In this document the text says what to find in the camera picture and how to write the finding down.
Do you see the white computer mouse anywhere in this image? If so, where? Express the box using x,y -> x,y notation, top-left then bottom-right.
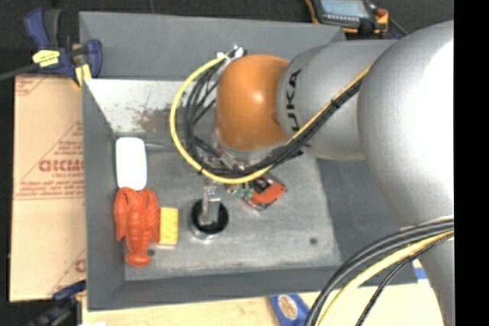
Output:
115,137 -> 148,190

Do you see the red toy lobster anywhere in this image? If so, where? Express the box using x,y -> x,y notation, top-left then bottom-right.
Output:
113,186 -> 161,268

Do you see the brown cardboard board, red print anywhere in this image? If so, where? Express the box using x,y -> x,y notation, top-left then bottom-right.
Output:
8,73 -> 89,303

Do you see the grey metal bin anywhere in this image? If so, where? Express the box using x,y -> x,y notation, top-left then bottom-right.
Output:
78,11 -> 418,310

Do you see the yellow toy brick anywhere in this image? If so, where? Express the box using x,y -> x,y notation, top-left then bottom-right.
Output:
158,206 -> 180,247

